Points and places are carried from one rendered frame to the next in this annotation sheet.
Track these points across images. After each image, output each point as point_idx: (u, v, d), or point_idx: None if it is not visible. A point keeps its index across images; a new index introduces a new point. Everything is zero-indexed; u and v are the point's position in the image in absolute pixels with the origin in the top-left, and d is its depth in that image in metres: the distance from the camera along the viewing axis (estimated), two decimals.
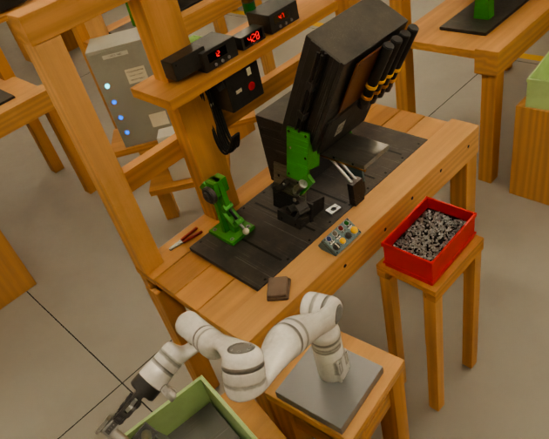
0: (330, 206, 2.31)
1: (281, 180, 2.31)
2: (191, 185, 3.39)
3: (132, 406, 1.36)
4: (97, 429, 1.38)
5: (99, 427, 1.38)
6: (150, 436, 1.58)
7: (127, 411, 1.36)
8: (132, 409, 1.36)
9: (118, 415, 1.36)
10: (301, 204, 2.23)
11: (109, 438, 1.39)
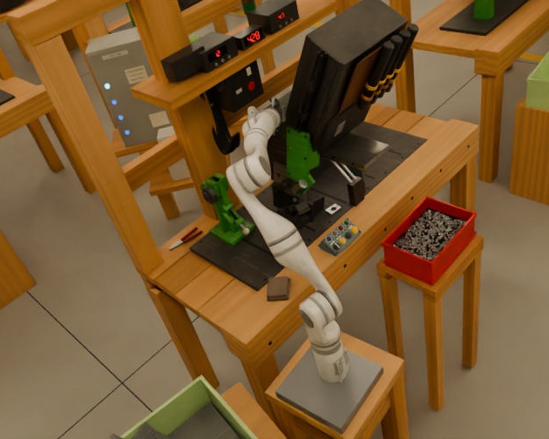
0: (330, 206, 2.31)
1: (281, 180, 2.31)
2: (191, 185, 3.39)
3: (272, 98, 1.98)
4: (285, 107, 2.08)
5: (284, 107, 2.07)
6: None
7: (273, 98, 1.99)
8: (270, 97, 1.98)
9: (277, 101, 2.01)
10: (301, 204, 2.23)
11: None
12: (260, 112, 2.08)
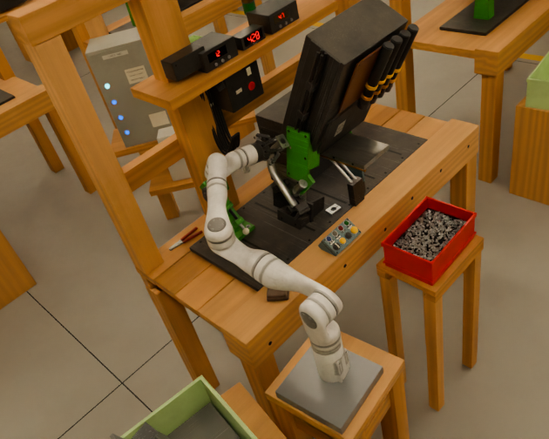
0: (330, 206, 2.31)
1: None
2: (191, 185, 3.39)
3: (254, 135, 2.14)
4: (282, 135, 2.18)
5: (280, 135, 2.17)
6: (284, 195, 2.25)
7: (258, 135, 2.15)
8: (254, 136, 2.15)
9: (264, 134, 2.15)
10: (301, 204, 2.23)
11: None
12: None
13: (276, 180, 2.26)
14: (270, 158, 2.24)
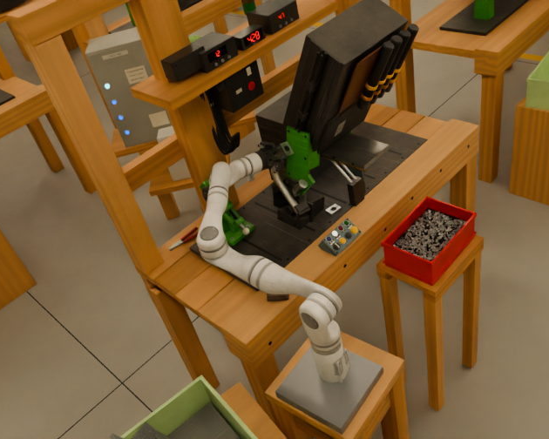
0: (330, 206, 2.31)
1: None
2: (191, 185, 3.39)
3: (259, 144, 2.14)
4: (287, 143, 2.17)
5: (284, 143, 2.17)
6: (289, 203, 2.25)
7: (262, 143, 2.15)
8: (258, 144, 2.15)
9: (268, 143, 2.15)
10: (301, 204, 2.23)
11: None
12: None
13: (281, 188, 2.25)
14: (274, 165, 2.24)
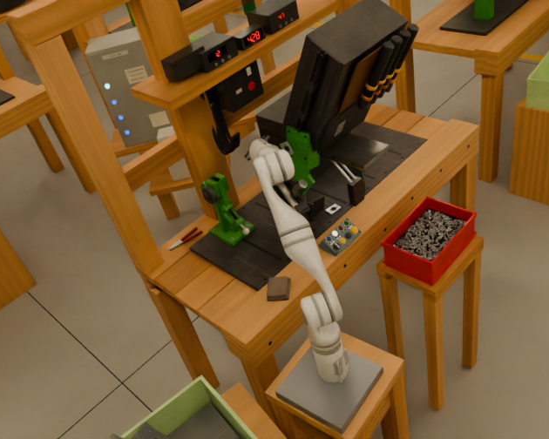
0: (330, 206, 2.31)
1: None
2: (191, 185, 3.39)
3: (247, 158, 2.15)
4: (287, 143, 2.17)
5: (284, 143, 2.17)
6: (289, 203, 2.25)
7: (247, 157, 2.17)
8: (247, 159, 2.16)
9: (247, 152, 2.18)
10: (301, 204, 2.23)
11: None
12: None
13: (281, 188, 2.25)
14: None
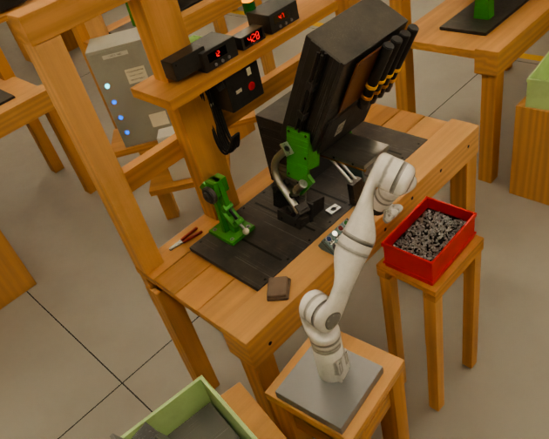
0: (330, 206, 2.31)
1: None
2: (191, 185, 3.39)
3: None
4: (287, 143, 2.17)
5: (284, 143, 2.17)
6: (289, 203, 2.25)
7: None
8: None
9: None
10: (301, 204, 2.23)
11: None
12: (273, 158, 2.23)
13: (281, 188, 2.25)
14: (274, 165, 2.24)
